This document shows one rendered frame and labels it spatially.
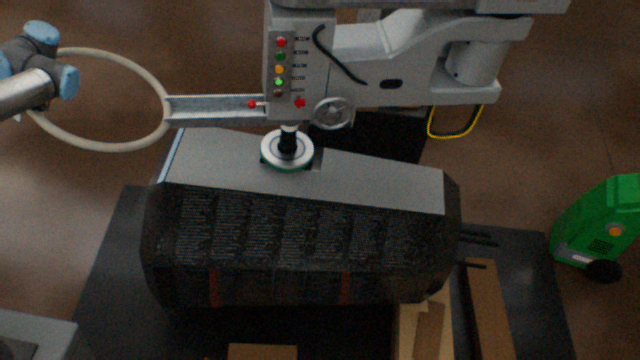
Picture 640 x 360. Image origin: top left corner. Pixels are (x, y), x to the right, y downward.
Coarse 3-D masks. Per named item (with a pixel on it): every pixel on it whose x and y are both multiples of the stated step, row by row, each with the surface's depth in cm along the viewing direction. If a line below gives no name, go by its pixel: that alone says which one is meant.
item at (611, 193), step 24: (600, 192) 281; (624, 192) 270; (576, 216) 291; (600, 216) 276; (624, 216) 267; (552, 240) 308; (576, 240) 288; (600, 240) 283; (624, 240) 278; (576, 264) 301; (600, 264) 290
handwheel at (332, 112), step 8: (336, 96) 184; (320, 104) 184; (328, 104) 191; (312, 112) 187; (328, 112) 188; (336, 112) 187; (352, 112) 189; (312, 120) 189; (344, 120) 193; (328, 128) 193; (336, 128) 194
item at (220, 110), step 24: (168, 96) 200; (192, 96) 201; (216, 96) 202; (240, 96) 204; (168, 120) 193; (192, 120) 195; (216, 120) 196; (240, 120) 198; (264, 120) 200; (336, 120) 205
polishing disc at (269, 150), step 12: (276, 132) 226; (300, 132) 227; (264, 144) 221; (276, 144) 222; (300, 144) 223; (312, 144) 224; (264, 156) 217; (276, 156) 217; (288, 156) 218; (300, 156) 219; (288, 168) 215
